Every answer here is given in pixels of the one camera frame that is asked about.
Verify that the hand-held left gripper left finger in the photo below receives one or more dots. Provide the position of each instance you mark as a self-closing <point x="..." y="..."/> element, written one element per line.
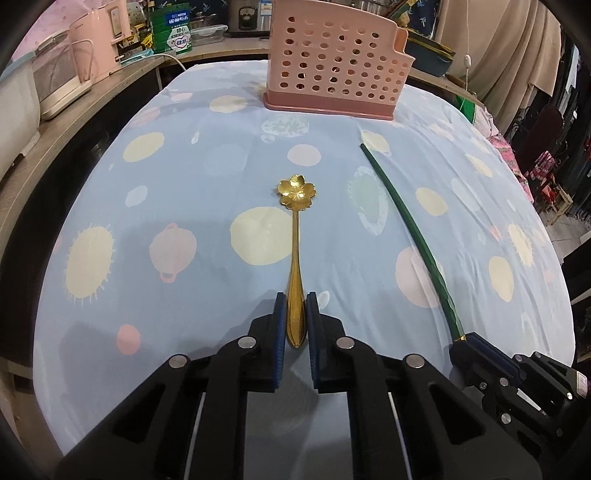
<point x="278" y="344"/>

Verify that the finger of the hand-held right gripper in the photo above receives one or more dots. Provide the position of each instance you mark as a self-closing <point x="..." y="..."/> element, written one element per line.
<point x="471" y="369"/>
<point x="496" y="357"/>

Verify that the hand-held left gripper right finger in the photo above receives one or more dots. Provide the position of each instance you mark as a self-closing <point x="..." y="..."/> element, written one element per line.
<point x="313" y="344"/>

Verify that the gold flower spoon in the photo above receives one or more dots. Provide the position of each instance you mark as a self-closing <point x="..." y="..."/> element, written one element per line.
<point x="295" y="277"/>

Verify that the green chopstick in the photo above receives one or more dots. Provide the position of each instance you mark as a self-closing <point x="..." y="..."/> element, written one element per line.
<point x="427" y="258"/>

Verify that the pink perforated utensil basket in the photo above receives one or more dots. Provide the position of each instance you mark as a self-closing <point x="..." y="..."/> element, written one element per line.
<point x="332" y="60"/>

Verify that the blue printed tablecloth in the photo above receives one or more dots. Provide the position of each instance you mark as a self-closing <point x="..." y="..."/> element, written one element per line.
<point x="184" y="277"/>

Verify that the pink floral cloth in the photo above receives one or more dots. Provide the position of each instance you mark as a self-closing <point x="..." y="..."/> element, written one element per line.
<point x="512" y="157"/>

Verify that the hanging dark clothes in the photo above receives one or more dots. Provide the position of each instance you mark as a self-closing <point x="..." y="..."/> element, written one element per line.
<point x="572" y="138"/>

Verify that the wooden counter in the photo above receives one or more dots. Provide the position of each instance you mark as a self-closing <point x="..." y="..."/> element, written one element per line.
<point x="69" y="134"/>

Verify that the beige curtain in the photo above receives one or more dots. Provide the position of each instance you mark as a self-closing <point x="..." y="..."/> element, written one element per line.
<point x="498" y="50"/>

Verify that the blue basin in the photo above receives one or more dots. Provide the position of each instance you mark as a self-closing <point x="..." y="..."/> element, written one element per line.
<point x="431" y="53"/>

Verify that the clear food container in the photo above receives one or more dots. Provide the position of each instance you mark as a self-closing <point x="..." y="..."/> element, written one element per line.
<point x="210" y="30"/>

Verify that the black rice cooker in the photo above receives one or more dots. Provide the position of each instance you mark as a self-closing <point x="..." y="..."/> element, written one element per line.
<point x="249" y="16"/>

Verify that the green box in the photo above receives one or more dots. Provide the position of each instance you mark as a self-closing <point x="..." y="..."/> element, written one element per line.
<point x="174" y="30"/>

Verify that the clear lidded white appliance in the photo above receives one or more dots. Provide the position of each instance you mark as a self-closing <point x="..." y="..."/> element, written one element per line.
<point x="60" y="78"/>

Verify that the pink electric kettle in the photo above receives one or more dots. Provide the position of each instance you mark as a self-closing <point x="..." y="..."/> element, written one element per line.
<point x="99" y="41"/>

